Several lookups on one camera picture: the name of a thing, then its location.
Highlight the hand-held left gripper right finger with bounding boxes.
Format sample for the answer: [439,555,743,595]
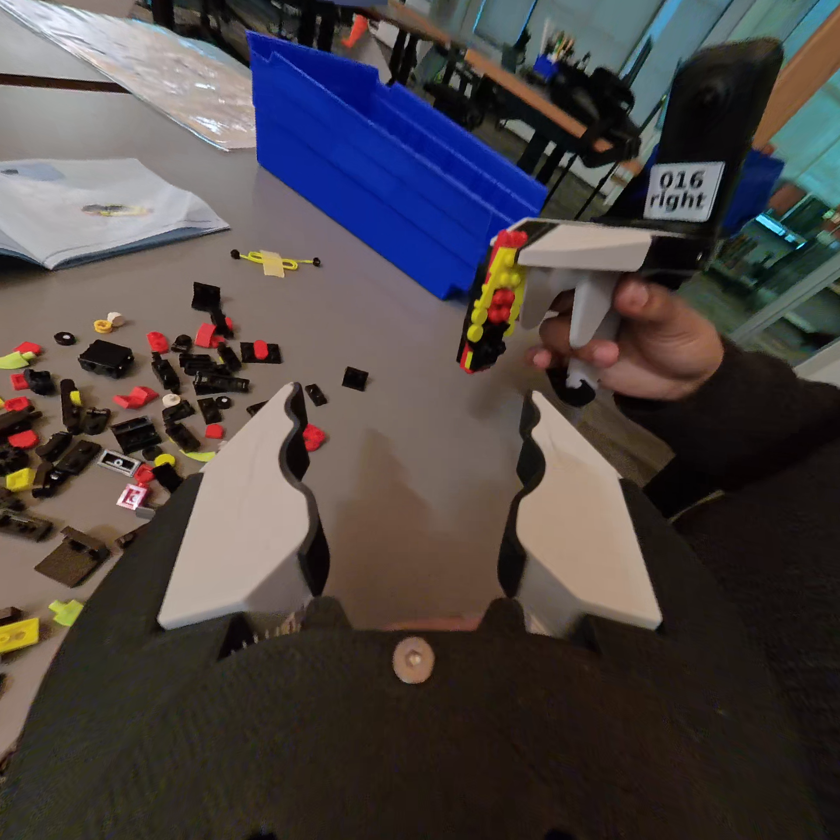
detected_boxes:
[497,390,664,636]

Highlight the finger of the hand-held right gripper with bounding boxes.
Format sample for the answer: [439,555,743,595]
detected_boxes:
[515,220,657,273]

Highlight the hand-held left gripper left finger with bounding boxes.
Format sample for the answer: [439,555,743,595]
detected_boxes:
[157,382,329,631]

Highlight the red yellow black lego model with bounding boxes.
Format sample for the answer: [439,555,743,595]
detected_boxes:
[456,230,529,375]

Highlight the pile of lego pieces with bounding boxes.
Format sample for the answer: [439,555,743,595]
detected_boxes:
[0,282,370,657]

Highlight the person's right forearm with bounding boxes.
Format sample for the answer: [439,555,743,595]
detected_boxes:
[617,341,840,519]

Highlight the lego instruction booklet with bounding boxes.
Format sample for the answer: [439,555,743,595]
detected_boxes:
[0,157,231,271]

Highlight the person's right hand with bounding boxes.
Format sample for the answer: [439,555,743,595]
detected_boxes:
[528,272,726,403]

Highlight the blue chair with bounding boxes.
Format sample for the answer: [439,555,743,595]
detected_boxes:
[722,150,786,235]

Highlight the black desk equipment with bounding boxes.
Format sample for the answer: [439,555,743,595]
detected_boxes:
[558,64,643,166]

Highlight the blue pen holder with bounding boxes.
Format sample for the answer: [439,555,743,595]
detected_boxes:
[530,29,578,83]

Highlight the wooden desk black legs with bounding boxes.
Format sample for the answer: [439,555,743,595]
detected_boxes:
[367,0,643,186]

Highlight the blue plastic bin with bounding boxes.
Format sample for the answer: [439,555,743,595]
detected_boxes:
[246,29,549,303]

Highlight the silver foil sheet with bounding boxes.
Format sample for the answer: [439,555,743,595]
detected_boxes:
[0,0,257,152]

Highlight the yellow cord with black ends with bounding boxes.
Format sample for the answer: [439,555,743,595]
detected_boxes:
[230,248,322,271]

